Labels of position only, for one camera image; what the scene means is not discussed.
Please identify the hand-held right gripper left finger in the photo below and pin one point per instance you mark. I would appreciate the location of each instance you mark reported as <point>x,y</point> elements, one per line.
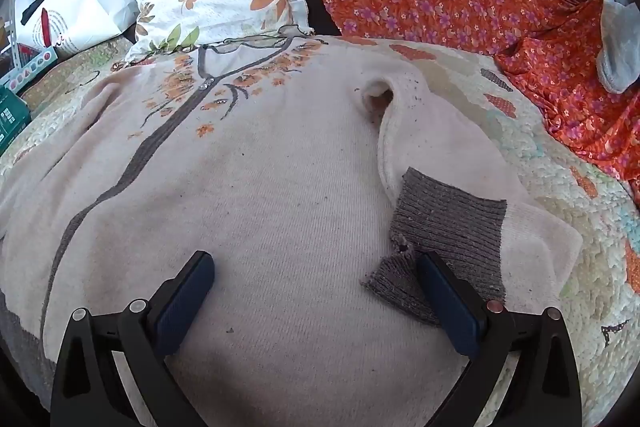
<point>182,307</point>

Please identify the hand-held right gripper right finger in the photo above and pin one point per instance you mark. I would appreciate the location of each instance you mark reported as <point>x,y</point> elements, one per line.
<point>452,307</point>

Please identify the patchwork quilt with hearts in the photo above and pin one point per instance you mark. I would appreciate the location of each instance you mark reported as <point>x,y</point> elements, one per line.
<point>575,187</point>

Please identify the green cardboard box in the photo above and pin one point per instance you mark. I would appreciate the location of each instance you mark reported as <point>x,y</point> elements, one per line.
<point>12,119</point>

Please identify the long box with colourful shapes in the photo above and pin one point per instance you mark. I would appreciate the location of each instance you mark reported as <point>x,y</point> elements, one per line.
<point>30,64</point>

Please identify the grey and white cloth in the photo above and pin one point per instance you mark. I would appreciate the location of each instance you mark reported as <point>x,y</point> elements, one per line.
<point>617,42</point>

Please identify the white paper bag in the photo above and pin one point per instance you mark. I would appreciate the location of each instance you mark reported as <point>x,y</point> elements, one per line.
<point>95,2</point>

